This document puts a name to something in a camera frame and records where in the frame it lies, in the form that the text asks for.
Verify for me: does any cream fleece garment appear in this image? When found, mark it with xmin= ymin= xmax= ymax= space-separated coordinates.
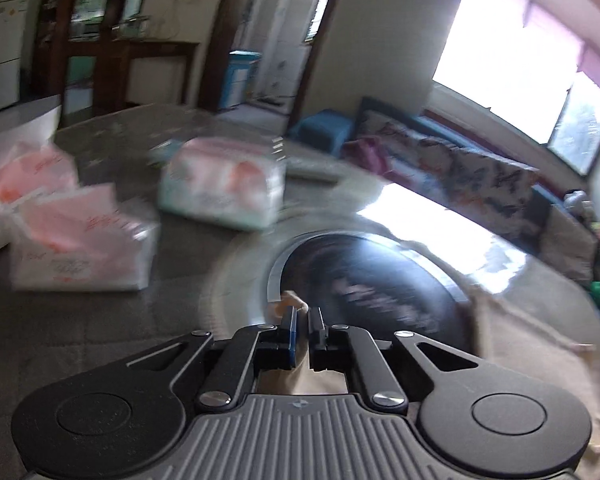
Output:
xmin=257 ymin=286 xmax=600 ymax=479

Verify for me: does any round black induction cooktop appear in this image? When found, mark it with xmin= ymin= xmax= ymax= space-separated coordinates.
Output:
xmin=266 ymin=231 xmax=474 ymax=352

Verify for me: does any pink tissue pack front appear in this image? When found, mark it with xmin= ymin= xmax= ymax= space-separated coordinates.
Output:
xmin=9 ymin=183 xmax=160 ymax=292

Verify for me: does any beige plain cushion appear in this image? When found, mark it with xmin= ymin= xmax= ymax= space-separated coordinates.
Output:
xmin=539 ymin=205 xmax=598 ymax=286

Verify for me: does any butterfly print cushion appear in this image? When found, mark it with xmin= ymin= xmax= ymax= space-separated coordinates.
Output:
xmin=416 ymin=136 xmax=539 ymax=240

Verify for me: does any black white plush toy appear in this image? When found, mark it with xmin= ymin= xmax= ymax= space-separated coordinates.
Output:
xmin=564 ymin=190 xmax=595 ymax=222

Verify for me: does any blue sofa bench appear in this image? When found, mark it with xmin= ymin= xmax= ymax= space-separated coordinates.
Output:
xmin=352 ymin=96 xmax=600 ymax=310

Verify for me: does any pink green tissue pack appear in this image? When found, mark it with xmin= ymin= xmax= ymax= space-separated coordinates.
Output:
xmin=158 ymin=136 xmax=286 ymax=231

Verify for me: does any pink tissue pack left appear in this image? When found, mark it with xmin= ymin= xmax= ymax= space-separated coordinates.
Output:
xmin=0 ymin=142 xmax=79 ymax=249

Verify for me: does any butterfly print pillow left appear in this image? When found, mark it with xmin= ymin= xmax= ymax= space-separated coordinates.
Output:
xmin=360 ymin=110 xmax=454 ymax=190

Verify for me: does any magenta cloth on sofa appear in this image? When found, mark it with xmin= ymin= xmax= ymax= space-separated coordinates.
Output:
xmin=340 ymin=136 xmax=390 ymax=176

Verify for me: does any grey remote control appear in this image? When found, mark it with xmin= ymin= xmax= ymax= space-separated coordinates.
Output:
xmin=286 ymin=157 xmax=341 ymax=185

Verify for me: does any blue plastic stool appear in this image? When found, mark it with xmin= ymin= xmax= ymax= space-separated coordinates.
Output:
xmin=288 ymin=110 xmax=354 ymax=157

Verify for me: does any blue white storage cabinet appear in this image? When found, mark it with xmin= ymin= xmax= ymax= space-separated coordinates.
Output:
xmin=219 ymin=50 xmax=262 ymax=110

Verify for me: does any dark wooden cabinet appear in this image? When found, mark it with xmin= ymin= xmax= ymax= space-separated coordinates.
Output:
xmin=29 ymin=0 xmax=198 ymax=115

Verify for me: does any white refrigerator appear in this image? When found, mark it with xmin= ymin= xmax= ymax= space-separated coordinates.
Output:
xmin=0 ymin=0 xmax=30 ymax=110

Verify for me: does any window with frame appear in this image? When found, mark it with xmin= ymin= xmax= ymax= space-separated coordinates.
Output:
xmin=434 ymin=0 xmax=600 ymax=176

